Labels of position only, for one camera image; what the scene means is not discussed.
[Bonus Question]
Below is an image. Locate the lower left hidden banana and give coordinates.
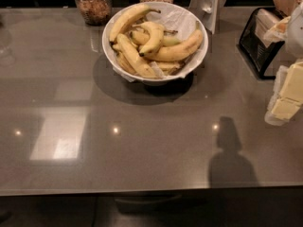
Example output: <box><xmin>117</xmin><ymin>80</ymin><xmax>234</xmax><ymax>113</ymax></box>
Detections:
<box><xmin>112</xmin><ymin>44</ymin><xmax>136</xmax><ymax>75</ymax></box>

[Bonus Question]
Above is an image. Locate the white napkins stack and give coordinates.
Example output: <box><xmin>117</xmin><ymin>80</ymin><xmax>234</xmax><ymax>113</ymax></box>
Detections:
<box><xmin>255</xmin><ymin>9</ymin><xmax>280</xmax><ymax>47</ymax></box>

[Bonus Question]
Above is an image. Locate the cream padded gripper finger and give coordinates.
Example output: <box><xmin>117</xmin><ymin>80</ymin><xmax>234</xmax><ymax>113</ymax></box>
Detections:
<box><xmin>264</xmin><ymin>61</ymin><xmax>303</xmax><ymax>126</ymax></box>
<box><xmin>263</xmin><ymin>16</ymin><xmax>291</xmax><ymax>43</ymax></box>

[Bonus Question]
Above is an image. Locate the white angled stand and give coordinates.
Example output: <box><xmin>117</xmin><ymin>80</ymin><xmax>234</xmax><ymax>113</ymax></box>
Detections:
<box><xmin>188</xmin><ymin>0</ymin><xmax>226</xmax><ymax>34</ymax></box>

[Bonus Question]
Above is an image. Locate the curved centre yellow banana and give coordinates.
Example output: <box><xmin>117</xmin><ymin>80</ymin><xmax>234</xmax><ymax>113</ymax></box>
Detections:
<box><xmin>134</xmin><ymin>21</ymin><xmax>165</xmax><ymax>57</ymax></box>

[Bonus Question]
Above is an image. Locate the black napkin holder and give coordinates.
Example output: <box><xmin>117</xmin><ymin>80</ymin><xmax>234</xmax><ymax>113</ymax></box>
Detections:
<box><xmin>239</xmin><ymin>8</ymin><xmax>284</xmax><ymax>79</ymax></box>

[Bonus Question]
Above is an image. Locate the middle greenish banana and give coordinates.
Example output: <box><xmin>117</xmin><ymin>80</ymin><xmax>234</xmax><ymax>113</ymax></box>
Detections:
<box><xmin>130</xmin><ymin>30</ymin><xmax>181</xmax><ymax>46</ymax></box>

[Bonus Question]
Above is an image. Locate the front left yellow banana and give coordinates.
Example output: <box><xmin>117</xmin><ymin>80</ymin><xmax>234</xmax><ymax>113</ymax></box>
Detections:
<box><xmin>116</xmin><ymin>34</ymin><xmax>157</xmax><ymax>79</ymax></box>

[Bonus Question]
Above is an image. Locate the top left yellow banana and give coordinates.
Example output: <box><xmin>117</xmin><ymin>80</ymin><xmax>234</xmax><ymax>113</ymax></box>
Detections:
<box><xmin>109</xmin><ymin>3</ymin><xmax>161</xmax><ymax>44</ymax></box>

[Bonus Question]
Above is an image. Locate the bottom front banana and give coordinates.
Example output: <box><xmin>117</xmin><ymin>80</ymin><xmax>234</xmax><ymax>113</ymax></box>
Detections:
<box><xmin>156</xmin><ymin>61</ymin><xmax>184</xmax><ymax>75</ymax></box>

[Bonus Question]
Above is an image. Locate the brown paper bag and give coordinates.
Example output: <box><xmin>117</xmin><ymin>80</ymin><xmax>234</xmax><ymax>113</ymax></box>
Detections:
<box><xmin>273</xmin><ymin>0</ymin><xmax>296</xmax><ymax>16</ymax></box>

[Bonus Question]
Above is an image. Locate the long yellow banana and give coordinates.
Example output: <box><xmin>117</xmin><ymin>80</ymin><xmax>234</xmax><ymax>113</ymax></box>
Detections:
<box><xmin>144</xmin><ymin>22</ymin><xmax>204</xmax><ymax>61</ymax></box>

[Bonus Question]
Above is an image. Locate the white bowl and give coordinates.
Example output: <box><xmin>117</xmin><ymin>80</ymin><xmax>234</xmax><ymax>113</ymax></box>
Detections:
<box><xmin>101</xmin><ymin>1</ymin><xmax>209</xmax><ymax>86</ymax></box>

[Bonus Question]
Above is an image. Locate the glass jar with nuts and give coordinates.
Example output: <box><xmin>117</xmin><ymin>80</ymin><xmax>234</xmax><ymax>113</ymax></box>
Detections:
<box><xmin>75</xmin><ymin>0</ymin><xmax>112</xmax><ymax>26</ymax></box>

